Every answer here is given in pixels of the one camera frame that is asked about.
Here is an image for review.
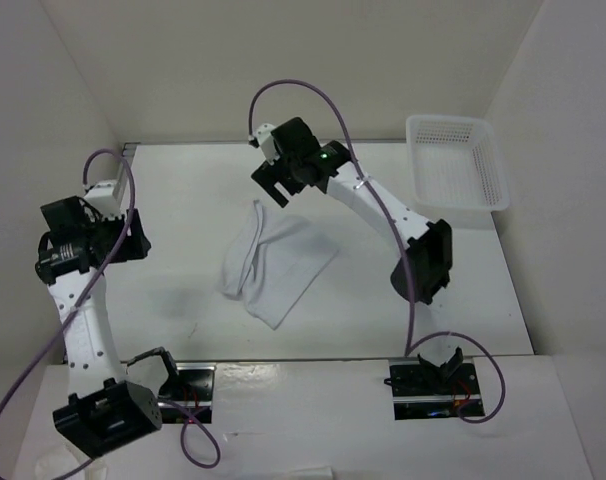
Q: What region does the white skirt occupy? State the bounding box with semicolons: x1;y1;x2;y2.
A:
217;200;339;330

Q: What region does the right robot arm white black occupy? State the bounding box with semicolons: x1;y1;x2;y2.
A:
248;117;453;315

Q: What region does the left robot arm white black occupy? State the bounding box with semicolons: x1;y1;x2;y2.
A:
35;196;182;459

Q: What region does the white perforated plastic basket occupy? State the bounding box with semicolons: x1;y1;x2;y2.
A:
405;115;510;212

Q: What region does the crumpled white tissue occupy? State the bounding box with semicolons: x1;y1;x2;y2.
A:
33;444;108;480

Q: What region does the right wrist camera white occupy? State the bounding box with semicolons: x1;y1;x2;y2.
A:
248;123;280;165

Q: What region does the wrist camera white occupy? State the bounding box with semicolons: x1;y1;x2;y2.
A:
83;179;122;220
248;123;280;165

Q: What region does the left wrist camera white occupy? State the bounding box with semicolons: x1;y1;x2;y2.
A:
83;179;122;220

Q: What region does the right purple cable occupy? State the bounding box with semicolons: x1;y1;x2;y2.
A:
247;78;507;424

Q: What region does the purple cable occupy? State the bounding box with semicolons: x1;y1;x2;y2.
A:
247;78;507;424
0;148;222;480

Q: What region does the aluminium table edge rail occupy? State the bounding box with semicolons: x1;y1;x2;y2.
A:
83;142;138;220

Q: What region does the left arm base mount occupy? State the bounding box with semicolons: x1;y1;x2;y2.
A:
157;364;215;424

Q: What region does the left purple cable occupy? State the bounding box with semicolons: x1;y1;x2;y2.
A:
0;148;222;480

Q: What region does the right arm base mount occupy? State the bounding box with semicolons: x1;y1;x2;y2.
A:
383;361;485;421

